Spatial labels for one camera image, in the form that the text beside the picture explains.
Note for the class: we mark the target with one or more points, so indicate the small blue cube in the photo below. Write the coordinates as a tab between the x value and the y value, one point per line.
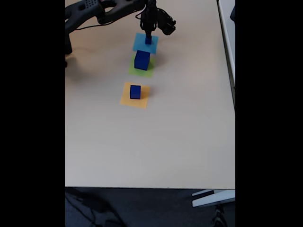
148	41

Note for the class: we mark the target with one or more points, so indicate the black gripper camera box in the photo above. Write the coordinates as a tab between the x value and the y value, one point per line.
168	24

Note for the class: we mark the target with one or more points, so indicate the blue paper square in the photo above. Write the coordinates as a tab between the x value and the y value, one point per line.
138	43

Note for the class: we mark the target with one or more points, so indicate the green paper square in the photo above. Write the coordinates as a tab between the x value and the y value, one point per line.
151	72

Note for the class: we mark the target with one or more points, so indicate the white table foot bar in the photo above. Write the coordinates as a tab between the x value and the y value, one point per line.
213	198

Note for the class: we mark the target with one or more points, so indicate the dark blue chair back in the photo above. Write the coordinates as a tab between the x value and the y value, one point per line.
233	13

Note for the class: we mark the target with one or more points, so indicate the medium blue cube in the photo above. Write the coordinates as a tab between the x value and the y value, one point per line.
135	93

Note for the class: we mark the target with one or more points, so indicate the orange paper square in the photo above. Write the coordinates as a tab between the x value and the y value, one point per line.
144	102

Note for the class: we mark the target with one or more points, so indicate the large blue cube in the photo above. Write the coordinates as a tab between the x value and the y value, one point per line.
141	62

